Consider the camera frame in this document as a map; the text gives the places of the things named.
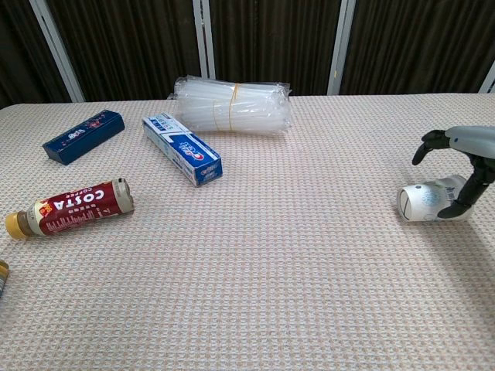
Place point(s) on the red Costa coffee bottle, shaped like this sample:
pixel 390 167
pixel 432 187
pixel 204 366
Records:
pixel 73 212

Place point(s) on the clear bag of straws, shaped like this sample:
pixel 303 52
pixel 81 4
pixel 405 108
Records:
pixel 239 108

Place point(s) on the yellow snack box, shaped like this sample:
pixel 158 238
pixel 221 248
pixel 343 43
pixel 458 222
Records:
pixel 3 276

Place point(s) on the white paper cup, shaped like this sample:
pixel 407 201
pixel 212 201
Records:
pixel 425 199

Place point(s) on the yellow rubber band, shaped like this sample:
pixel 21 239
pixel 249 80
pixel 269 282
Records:
pixel 233 104

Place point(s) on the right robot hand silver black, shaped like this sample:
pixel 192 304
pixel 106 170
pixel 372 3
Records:
pixel 475 141

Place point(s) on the beige woven tablecloth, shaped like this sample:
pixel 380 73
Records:
pixel 270 251

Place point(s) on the black curtain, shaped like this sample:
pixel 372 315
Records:
pixel 270 38

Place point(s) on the white blue toothpaste box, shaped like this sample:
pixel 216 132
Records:
pixel 181 148

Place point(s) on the grey metal frame post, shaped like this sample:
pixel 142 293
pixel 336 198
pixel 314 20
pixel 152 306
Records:
pixel 488 81
pixel 58 50
pixel 204 38
pixel 337 46

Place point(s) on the dark blue toothpaste box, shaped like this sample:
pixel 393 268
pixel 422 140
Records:
pixel 83 135

